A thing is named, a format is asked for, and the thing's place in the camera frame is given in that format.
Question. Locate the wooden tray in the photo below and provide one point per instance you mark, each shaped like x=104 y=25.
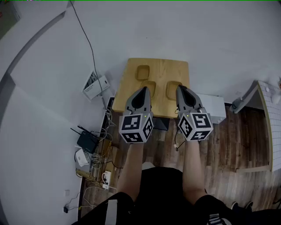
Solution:
x=171 y=90
x=142 y=73
x=152 y=84

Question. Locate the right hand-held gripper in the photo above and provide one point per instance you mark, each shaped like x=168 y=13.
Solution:
x=197 y=125

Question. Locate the black wall charger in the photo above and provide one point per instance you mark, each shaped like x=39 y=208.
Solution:
x=65 y=209

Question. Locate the person's left forearm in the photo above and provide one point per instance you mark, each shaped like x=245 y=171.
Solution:
x=131 y=167

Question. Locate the open wall junction box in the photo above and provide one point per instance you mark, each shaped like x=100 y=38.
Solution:
x=90 y=80

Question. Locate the person's black shirt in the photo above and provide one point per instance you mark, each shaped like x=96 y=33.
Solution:
x=160 y=193

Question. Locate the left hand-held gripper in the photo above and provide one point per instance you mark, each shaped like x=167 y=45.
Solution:
x=131 y=125

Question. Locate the white box on floor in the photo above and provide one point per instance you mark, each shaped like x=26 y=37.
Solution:
x=103 y=85

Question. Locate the black router with antennas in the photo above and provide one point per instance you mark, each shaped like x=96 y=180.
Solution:
x=86 y=141

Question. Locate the person's white shoe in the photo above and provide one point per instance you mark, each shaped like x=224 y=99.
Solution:
x=148 y=165

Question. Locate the person's right forearm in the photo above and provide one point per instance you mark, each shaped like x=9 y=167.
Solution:
x=193 y=167

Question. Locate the black table base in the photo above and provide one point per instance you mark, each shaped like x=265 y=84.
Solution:
x=161 y=124

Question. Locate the grey clamp device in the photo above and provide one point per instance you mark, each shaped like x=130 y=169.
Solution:
x=238 y=103

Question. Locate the white power strip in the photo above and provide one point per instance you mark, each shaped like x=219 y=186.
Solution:
x=106 y=175

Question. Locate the white wall socket plate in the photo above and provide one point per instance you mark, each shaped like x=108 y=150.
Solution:
x=67 y=193

